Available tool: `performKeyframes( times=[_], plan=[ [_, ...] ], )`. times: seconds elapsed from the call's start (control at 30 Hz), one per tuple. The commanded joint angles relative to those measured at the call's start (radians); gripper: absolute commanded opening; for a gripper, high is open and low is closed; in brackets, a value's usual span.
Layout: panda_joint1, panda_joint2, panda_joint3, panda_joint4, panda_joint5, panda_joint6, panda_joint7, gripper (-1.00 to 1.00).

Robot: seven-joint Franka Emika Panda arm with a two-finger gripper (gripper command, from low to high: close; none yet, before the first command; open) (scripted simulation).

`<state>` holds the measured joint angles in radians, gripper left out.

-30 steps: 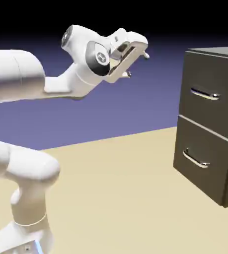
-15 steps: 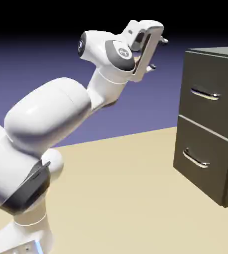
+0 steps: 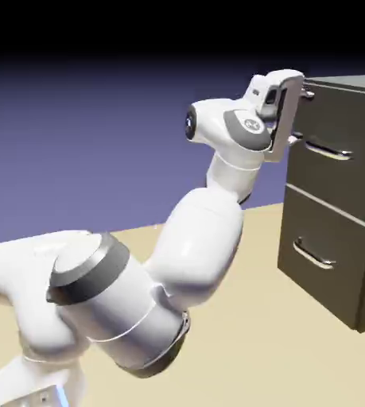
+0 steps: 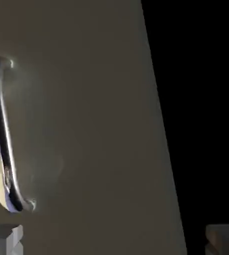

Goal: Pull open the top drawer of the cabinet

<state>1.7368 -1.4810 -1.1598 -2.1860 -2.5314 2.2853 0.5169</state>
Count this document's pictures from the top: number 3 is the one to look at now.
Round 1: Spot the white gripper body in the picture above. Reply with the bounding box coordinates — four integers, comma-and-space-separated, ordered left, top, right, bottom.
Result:
264, 68, 306, 164

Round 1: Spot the dark grey drawer front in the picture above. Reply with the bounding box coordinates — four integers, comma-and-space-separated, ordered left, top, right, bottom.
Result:
285, 81, 365, 231
277, 186, 365, 329

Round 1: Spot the dark grey cabinet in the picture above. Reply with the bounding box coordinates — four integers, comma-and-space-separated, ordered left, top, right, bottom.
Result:
276, 73, 365, 334

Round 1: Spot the curved silver drawer handle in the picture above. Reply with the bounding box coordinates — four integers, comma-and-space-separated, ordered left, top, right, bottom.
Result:
305, 139, 354, 161
292, 236, 337, 270

